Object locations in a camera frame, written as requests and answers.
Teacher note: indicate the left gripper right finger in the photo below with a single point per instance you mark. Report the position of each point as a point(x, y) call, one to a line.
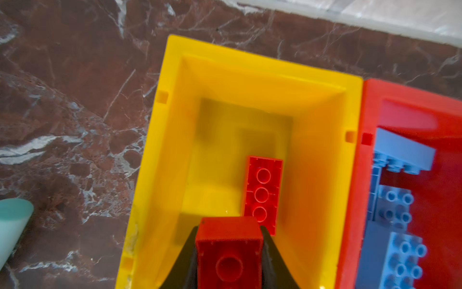
point(275, 274)

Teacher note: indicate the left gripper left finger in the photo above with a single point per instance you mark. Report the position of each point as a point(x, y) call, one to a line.
point(183, 274)

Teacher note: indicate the red lego narrow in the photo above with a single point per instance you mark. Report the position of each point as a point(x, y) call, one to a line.
point(262, 185)

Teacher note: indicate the blue lego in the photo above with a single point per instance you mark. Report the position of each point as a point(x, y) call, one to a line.
point(389, 258)
point(393, 207)
point(399, 154)

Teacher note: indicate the left yellow bin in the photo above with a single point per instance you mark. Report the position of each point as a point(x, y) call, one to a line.
point(215, 107)

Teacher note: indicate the teal toy trowel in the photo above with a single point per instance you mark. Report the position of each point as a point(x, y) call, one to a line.
point(15, 214)

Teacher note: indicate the red middle bin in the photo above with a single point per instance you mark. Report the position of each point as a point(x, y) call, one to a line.
point(429, 119)

